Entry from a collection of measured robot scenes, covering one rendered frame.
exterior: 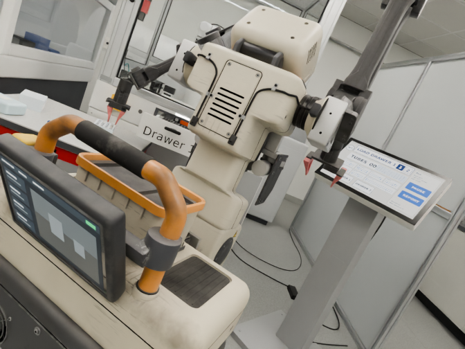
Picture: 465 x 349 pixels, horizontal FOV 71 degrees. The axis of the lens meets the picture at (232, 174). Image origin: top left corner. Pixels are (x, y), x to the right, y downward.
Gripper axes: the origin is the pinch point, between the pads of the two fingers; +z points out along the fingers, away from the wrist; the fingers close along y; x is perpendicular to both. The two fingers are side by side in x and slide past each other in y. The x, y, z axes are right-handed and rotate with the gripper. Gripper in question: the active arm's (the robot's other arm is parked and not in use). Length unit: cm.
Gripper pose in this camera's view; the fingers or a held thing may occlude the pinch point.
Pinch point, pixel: (112, 121)
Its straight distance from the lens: 156.9
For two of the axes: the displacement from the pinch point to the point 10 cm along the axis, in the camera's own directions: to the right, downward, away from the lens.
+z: -4.1, 8.9, 2.2
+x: 2.1, 3.2, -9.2
